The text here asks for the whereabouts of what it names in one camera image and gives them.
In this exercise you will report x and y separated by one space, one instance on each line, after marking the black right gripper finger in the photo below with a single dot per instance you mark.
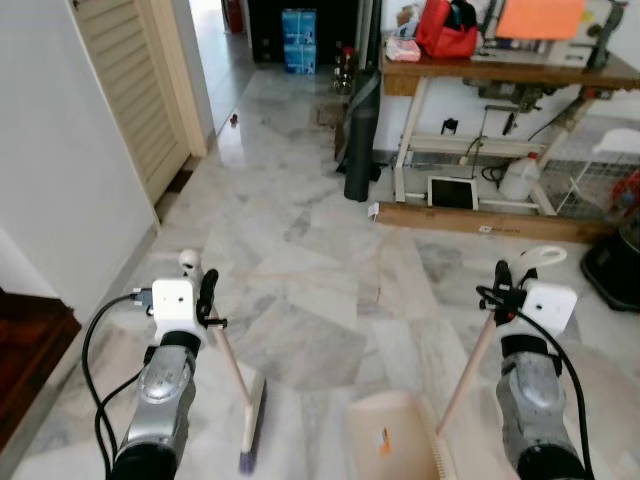
503 282

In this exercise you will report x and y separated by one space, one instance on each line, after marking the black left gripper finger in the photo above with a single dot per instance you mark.
210 288

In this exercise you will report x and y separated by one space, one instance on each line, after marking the wooden broom with white cap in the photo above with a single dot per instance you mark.
252 415

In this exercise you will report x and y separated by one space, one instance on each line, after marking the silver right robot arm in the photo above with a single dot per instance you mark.
530 400

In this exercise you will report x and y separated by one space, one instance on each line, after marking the sewing machine foot pedal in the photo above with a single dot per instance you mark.
452 192

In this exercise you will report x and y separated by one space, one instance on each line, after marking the translucent plastic jug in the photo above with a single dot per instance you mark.
520 178

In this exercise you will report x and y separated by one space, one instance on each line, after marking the black canister vacuum cleaner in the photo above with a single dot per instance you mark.
615 265

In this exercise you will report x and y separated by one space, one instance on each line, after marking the red orange plastic bag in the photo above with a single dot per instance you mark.
630 190

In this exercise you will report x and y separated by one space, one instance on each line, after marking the dark wooden step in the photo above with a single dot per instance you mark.
30 350

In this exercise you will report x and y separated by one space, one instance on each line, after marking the wooden sewing machine table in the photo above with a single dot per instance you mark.
500 72

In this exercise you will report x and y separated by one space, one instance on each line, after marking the louvred wooden door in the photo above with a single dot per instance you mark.
130 90

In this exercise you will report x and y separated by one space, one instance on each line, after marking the blue cardboard box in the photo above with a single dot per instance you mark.
298 22
300 58

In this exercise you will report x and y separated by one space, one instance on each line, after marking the pink plastic packet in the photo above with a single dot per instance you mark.
402 48

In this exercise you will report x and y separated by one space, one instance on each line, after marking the orange paper sheet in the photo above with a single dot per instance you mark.
540 18

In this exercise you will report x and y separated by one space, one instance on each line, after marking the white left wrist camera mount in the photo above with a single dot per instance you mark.
172 300

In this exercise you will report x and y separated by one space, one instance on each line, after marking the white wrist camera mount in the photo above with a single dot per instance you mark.
550 305
172 300

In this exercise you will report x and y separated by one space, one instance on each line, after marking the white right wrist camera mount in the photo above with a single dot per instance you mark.
550 305

